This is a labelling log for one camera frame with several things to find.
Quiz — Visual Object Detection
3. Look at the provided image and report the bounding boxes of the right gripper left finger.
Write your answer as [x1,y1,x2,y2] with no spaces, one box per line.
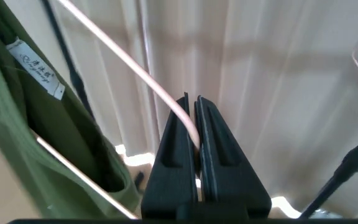
[140,92,198,218]

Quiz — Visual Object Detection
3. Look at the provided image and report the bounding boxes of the black clothes rack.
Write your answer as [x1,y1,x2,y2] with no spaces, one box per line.
[40,0,358,219]

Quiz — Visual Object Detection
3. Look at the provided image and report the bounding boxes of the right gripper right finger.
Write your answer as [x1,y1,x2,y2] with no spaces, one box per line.
[194,95,272,218]

